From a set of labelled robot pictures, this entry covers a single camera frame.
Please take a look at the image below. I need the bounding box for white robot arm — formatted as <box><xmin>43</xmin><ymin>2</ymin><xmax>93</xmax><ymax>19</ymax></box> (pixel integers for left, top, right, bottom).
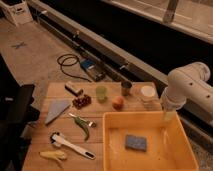
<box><xmin>160</xmin><ymin>62</ymin><xmax>213</xmax><ymax>117</ymax></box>

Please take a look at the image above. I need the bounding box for small metal cup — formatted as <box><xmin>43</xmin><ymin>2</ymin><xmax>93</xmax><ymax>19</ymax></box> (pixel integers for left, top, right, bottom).
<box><xmin>121</xmin><ymin>81</ymin><xmax>132</xmax><ymax>96</ymax></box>

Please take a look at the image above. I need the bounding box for clear lidded jar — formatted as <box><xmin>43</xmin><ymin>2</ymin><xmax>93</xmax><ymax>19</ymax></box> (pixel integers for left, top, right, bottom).
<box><xmin>140</xmin><ymin>85</ymin><xmax>156</xmax><ymax>109</ymax></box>

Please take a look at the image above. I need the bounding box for blue sponge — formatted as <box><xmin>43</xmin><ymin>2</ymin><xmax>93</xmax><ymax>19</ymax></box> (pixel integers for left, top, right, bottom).
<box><xmin>125</xmin><ymin>135</ymin><xmax>147</xmax><ymax>151</ymax></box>

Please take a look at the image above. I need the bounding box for yellow plastic bin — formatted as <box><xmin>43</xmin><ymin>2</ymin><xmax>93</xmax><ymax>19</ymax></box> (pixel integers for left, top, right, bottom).
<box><xmin>103</xmin><ymin>111</ymin><xmax>199</xmax><ymax>171</ymax></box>

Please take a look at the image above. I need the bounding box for orange fruit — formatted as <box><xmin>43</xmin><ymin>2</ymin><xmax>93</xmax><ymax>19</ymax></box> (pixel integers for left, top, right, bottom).
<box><xmin>112</xmin><ymin>96</ymin><xmax>124</xmax><ymax>110</ymax></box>

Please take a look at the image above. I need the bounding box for green chili pepper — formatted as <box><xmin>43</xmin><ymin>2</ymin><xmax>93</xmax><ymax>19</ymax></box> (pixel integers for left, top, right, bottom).
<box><xmin>74</xmin><ymin>117</ymin><xmax>90</xmax><ymax>141</ymax></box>

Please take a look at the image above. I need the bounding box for blue power device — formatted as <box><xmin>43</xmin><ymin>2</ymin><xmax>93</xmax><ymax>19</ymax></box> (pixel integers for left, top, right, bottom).
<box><xmin>80</xmin><ymin>59</ymin><xmax>105</xmax><ymax>82</ymax></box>

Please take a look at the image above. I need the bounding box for bunch of dark grapes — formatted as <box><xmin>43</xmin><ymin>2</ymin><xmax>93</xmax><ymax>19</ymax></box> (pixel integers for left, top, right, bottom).
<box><xmin>72</xmin><ymin>94</ymin><xmax>92</xmax><ymax>110</ymax></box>

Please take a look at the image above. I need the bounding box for wooden board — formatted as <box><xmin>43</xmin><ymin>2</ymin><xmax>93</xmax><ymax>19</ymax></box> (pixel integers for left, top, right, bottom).
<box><xmin>21</xmin><ymin>81</ymin><xmax>164</xmax><ymax>171</ymax></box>

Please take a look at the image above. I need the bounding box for grey triangular cloth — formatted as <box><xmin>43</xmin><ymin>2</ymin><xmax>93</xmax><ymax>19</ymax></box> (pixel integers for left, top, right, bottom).
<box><xmin>45</xmin><ymin>100</ymin><xmax>70</xmax><ymax>125</ymax></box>

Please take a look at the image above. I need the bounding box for white can opener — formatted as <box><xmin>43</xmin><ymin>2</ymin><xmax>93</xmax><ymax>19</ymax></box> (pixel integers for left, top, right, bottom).
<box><xmin>50</xmin><ymin>132</ymin><xmax>95</xmax><ymax>160</ymax></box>

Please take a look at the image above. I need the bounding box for yellow banana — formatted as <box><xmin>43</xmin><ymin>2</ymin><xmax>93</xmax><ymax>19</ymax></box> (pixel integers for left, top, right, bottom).
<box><xmin>39</xmin><ymin>150</ymin><xmax>67</xmax><ymax>162</ymax></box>

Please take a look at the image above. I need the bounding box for black chair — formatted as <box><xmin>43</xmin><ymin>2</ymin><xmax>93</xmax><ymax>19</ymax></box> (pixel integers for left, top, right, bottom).
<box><xmin>0</xmin><ymin>83</ymin><xmax>41</xmax><ymax>171</ymax></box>

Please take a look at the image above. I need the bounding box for white storage box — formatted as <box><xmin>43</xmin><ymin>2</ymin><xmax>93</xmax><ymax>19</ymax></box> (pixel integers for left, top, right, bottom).
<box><xmin>0</xmin><ymin>0</ymin><xmax>33</xmax><ymax>27</ymax></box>

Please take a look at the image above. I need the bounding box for black cable loop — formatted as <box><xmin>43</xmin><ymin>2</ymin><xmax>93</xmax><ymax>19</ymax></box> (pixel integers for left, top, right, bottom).
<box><xmin>56</xmin><ymin>53</ymin><xmax>93</xmax><ymax>83</ymax></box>

